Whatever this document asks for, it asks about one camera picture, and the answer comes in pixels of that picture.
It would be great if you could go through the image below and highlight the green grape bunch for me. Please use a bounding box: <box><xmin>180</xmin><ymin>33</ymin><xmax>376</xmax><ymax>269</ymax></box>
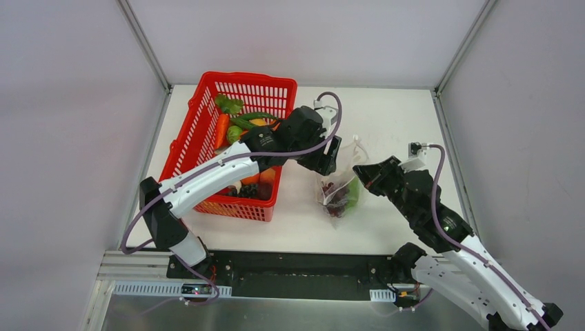
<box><xmin>346</xmin><ymin>177</ymin><xmax>361</xmax><ymax>210</ymax></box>

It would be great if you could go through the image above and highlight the clear zip top bag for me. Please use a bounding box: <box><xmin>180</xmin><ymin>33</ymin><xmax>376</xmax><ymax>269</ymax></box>
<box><xmin>314</xmin><ymin>134</ymin><xmax>369</xmax><ymax>229</ymax></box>

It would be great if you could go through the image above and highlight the dark red grape bunch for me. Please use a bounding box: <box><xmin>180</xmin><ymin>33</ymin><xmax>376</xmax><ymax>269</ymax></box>
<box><xmin>321</xmin><ymin>182</ymin><xmax>348</xmax><ymax>218</ymax></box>

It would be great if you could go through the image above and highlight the black grape bunch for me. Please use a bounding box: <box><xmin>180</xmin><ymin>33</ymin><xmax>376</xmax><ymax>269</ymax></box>
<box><xmin>227</xmin><ymin>183</ymin><xmax>259</xmax><ymax>199</ymax></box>

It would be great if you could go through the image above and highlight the red plastic basket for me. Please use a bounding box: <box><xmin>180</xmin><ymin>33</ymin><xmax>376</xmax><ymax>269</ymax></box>
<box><xmin>159</xmin><ymin>71</ymin><xmax>297</xmax><ymax>222</ymax></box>

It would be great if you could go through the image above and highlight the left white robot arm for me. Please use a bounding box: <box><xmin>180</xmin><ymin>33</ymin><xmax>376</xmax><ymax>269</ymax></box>
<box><xmin>139</xmin><ymin>106</ymin><xmax>341</xmax><ymax>279</ymax></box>

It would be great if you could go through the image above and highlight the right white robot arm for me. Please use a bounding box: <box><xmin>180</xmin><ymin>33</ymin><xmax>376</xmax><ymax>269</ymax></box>
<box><xmin>353</xmin><ymin>156</ymin><xmax>564</xmax><ymax>330</ymax></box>

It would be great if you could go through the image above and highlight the peach fruit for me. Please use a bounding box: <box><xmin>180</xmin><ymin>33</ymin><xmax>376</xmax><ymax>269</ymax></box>
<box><xmin>259</xmin><ymin>168</ymin><xmax>276</xmax><ymax>185</ymax></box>

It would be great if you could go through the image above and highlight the dark purple plum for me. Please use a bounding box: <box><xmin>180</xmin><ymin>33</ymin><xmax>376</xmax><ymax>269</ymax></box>
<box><xmin>256</xmin><ymin>183</ymin><xmax>272</xmax><ymax>201</ymax></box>

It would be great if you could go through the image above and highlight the yellow lemon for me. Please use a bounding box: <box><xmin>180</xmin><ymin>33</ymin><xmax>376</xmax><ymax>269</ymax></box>
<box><xmin>250</xmin><ymin>119</ymin><xmax>268</xmax><ymax>126</ymax></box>

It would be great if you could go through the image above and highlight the long green cucumber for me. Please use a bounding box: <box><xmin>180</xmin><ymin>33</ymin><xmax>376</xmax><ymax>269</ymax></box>
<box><xmin>230</xmin><ymin>117</ymin><xmax>256</xmax><ymax>130</ymax></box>

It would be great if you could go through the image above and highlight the green bean pod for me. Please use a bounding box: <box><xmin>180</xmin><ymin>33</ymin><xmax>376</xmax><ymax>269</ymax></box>
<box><xmin>238</xmin><ymin>112</ymin><xmax>278</xmax><ymax>121</ymax></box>

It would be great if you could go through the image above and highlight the orange carrot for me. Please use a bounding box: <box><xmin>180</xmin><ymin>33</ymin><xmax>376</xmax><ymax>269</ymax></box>
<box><xmin>213</xmin><ymin>113</ymin><xmax>230</xmax><ymax>150</ymax></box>

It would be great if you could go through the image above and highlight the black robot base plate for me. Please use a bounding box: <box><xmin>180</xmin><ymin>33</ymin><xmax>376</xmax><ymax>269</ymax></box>
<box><xmin>194</xmin><ymin>250</ymin><xmax>422</xmax><ymax>301</ymax></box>

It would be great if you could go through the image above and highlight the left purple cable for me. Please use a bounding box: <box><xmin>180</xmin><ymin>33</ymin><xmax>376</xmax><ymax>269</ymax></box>
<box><xmin>120</xmin><ymin>91</ymin><xmax>344</xmax><ymax>307</ymax></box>

